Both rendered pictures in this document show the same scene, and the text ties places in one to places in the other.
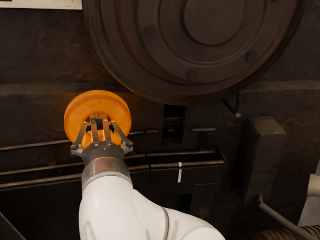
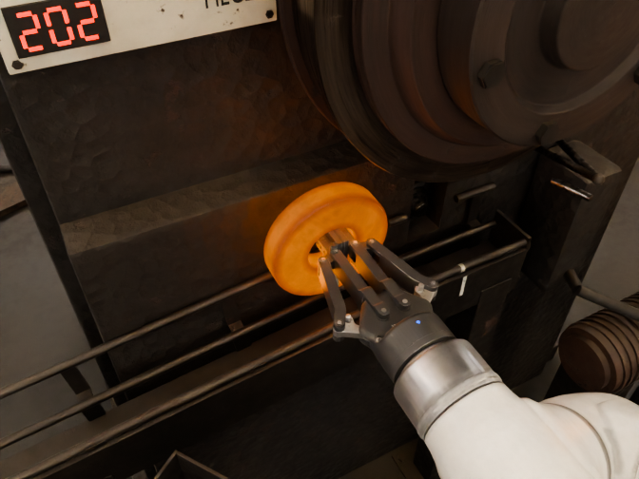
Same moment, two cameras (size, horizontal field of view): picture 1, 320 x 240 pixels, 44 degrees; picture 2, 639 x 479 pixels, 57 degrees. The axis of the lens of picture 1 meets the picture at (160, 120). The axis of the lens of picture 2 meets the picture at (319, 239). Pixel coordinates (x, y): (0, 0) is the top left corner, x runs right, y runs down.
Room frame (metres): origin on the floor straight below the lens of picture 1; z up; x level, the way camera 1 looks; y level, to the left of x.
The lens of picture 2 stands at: (0.29, 0.27, 1.31)
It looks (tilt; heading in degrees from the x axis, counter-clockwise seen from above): 43 degrees down; 346
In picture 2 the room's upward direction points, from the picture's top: straight up
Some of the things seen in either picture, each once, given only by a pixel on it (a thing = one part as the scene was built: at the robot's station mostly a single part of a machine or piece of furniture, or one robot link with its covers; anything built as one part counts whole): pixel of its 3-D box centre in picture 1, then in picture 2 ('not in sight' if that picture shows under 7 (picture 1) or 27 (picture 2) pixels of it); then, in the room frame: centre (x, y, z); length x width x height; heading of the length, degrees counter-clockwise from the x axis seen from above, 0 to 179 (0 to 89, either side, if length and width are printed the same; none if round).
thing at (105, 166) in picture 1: (106, 183); (445, 387); (0.56, 0.09, 0.83); 0.09 x 0.06 x 0.09; 104
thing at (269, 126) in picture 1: (256, 160); (558, 218); (0.91, -0.28, 0.68); 0.11 x 0.08 x 0.24; 14
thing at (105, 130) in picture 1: (106, 138); (377, 279); (0.70, 0.11, 0.84); 0.11 x 0.01 x 0.04; 13
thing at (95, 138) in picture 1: (95, 138); (357, 288); (0.70, 0.13, 0.84); 0.11 x 0.01 x 0.04; 16
